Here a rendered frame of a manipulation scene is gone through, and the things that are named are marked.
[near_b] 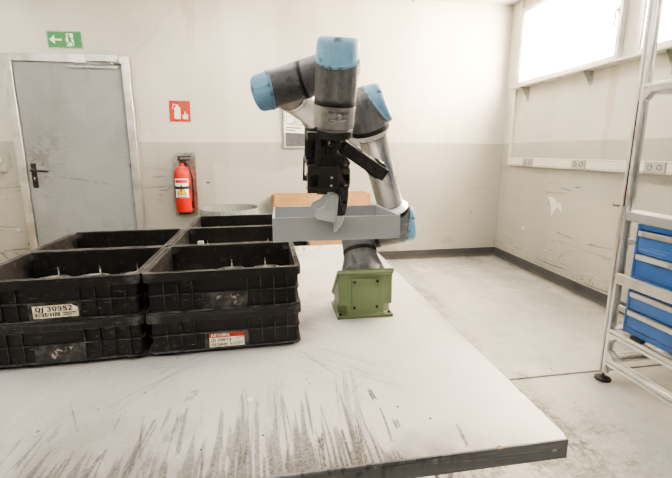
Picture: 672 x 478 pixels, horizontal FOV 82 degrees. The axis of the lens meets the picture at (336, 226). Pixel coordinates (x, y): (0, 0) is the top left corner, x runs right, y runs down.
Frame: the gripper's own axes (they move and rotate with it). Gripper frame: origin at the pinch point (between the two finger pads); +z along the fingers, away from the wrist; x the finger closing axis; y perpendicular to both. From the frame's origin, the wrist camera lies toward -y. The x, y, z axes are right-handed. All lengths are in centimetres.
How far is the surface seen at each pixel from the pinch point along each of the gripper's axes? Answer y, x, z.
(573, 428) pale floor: -120, -18, 118
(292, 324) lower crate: 7.9, -12.2, 36.7
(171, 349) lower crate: 40, -12, 41
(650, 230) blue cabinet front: -167, -58, 40
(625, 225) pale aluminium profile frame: -166, -69, 43
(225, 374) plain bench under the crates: 25.3, 0.2, 39.3
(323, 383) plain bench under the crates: 2.9, 8.6, 36.8
